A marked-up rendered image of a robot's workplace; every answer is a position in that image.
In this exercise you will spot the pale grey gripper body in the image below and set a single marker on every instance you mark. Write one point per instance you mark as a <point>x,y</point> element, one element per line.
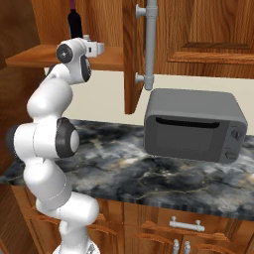
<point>98,48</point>

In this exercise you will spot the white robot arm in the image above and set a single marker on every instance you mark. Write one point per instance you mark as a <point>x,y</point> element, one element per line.
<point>46,142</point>

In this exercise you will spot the open wooden cabinet door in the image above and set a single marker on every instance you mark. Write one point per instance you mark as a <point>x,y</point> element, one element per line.
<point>131,66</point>

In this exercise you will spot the closed wooden cabinet door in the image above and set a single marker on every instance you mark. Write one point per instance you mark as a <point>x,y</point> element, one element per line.
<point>211,39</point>

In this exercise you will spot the dark wine bottle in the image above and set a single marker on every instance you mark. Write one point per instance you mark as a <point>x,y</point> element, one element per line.
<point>75,23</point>

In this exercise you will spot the grey microwave oven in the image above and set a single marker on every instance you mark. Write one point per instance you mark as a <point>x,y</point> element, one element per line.
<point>191,125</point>

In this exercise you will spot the wooden drawer front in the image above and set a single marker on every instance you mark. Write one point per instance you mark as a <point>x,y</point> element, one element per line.
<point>218,221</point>

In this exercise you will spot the wooden wall cabinet shelf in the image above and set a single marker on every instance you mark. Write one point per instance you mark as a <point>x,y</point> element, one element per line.
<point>109,59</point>

